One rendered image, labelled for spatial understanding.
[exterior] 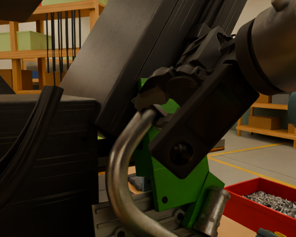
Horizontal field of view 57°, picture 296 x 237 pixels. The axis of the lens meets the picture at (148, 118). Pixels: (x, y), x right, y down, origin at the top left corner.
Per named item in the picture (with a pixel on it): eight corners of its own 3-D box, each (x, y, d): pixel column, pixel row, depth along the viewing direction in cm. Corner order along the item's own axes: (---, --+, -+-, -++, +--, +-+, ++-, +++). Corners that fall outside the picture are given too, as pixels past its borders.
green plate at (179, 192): (184, 193, 54) (169, 89, 57) (214, 196, 47) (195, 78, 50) (133, 206, 48) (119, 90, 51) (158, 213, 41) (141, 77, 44)
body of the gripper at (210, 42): (221, 85, 38) (308, 50, 28) (195, 132, 34) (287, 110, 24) (184, 44, 36) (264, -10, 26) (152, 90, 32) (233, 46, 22)
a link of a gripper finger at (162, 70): (160, 100, 38) (209, 88, 31) (154, 110, 37) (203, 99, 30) (138, 75, 36) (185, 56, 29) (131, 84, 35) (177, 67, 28)
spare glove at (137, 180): (118, 182, 102) (118, 175, 102) (141, 176, 109) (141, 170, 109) (153, 199, 87) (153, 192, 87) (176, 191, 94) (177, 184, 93)
